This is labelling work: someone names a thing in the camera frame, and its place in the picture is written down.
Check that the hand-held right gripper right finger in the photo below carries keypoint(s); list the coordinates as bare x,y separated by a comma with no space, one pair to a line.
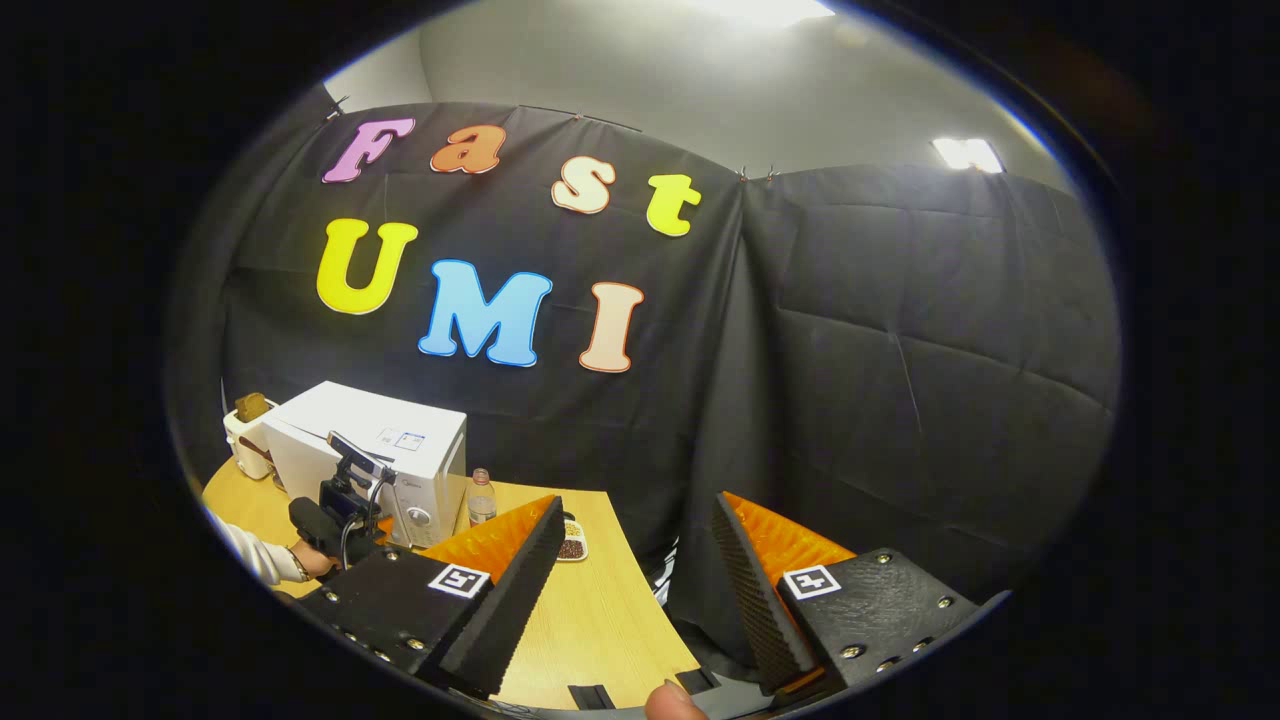
760,600

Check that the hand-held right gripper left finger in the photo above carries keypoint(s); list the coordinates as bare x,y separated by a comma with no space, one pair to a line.
505,610

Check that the white microwave oven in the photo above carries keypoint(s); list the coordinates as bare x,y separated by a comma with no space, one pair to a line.
400,430

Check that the white divided dish with grains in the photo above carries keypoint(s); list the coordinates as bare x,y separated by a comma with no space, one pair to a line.
573,545

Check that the black table clip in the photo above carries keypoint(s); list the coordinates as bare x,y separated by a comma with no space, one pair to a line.
697,680
590,697

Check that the small clear plastic bottle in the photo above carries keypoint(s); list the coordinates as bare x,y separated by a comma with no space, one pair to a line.
481,500

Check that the brown block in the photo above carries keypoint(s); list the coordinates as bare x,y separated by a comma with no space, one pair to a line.
251,405

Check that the black backdrop cloth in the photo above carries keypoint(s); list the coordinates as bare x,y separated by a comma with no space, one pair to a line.
850,350

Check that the rectangular ceiling light panel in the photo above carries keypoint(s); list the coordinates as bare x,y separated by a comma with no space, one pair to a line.
968,155

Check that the large bright ceiling light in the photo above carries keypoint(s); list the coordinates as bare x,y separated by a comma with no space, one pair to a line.
765,8

